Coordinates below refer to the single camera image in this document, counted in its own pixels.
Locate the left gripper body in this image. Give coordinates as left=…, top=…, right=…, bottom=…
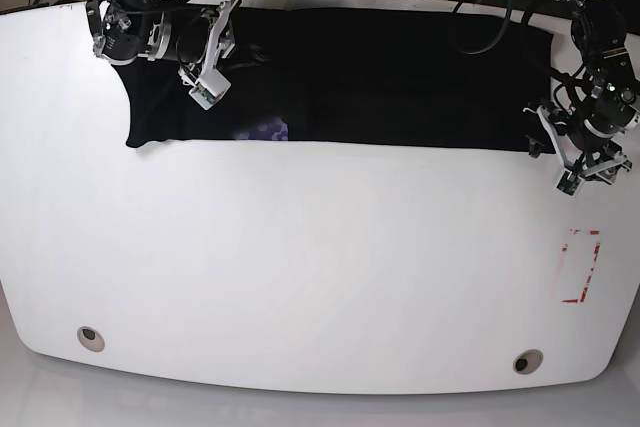
left=554, top=112, right=622, bottom=167

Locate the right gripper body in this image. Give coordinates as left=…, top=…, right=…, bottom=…
left=149, top=9, right=221, bottom=64

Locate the black printed t-shirt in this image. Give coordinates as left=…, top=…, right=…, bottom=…
left=118, top=7, right=552, bottom=152

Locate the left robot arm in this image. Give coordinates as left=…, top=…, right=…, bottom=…
left=564, top=0, right=639, bottom=168

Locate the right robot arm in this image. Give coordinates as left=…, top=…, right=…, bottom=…
left=86, top=0, right=241, bottom=73

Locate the red tape rectangle marking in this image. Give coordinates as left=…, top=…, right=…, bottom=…
left=555, top=229, right=601, bottom=304

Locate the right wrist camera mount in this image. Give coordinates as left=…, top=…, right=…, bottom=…
left=522, top=104, right=634, bottom=197

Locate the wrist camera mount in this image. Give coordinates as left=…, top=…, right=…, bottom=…
left=522, top=104, right=634, bottom=197
left=177, top=0, right=243, bottom=110

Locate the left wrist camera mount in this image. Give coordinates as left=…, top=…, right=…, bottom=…
left=177, top=0, right=243, bottom=110

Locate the right table cable grommet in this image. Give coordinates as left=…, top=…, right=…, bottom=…
left=513, top=349, right=544, bottom=375

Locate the table cable grommet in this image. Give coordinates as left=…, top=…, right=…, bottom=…
left=513, top=349, right=544, bottom=375
left=77, top=326, right=105, bottom=353

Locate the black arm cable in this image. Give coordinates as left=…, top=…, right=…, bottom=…
left=449, top=0, right=531, bottom=56

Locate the left table cable grommet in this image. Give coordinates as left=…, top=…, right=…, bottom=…
left=77, top=326, right=105, bottom=353

